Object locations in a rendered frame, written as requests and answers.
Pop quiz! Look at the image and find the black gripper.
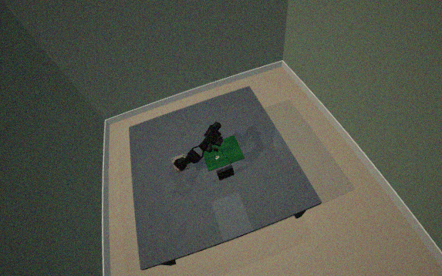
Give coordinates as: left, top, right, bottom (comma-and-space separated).
205, 132, 221, 153

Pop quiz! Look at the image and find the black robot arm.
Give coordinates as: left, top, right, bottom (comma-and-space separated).
174, 122, 223, 172

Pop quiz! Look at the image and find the green circuit board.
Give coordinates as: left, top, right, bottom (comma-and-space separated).
204, 136, 245, 171

